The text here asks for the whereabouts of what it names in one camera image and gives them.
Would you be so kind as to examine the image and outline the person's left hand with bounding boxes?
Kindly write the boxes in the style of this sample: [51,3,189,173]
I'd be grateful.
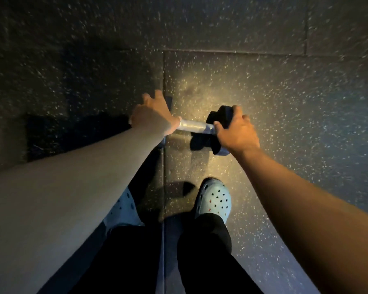
[131,89,181,136]

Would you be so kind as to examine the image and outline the person's right hand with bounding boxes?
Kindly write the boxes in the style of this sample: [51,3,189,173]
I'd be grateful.
[214,105,261,156]

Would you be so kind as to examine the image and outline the black dumbbell with steel handle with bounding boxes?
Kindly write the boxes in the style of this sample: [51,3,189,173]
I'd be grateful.
[159,96,235,156]

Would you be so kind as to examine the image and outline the person's right forearm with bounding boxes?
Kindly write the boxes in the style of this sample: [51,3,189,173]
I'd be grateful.
[233,147,368,294]

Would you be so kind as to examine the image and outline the person's left forearm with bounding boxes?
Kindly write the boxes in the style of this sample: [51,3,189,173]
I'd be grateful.
[0,124,167,294]

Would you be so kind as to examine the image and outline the light blue right clog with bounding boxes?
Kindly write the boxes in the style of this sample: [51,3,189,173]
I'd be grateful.
[193,177,232,226]

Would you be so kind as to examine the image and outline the light blue clog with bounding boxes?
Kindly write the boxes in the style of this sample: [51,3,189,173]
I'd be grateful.
[105,186,145,231]
[193,177,232,226]

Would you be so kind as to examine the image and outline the light blue left clog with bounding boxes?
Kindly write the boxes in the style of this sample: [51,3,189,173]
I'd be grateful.
[105,186,145,231]

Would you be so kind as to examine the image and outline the person's black trousers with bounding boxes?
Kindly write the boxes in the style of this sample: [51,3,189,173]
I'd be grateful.
[68,162,265,294]

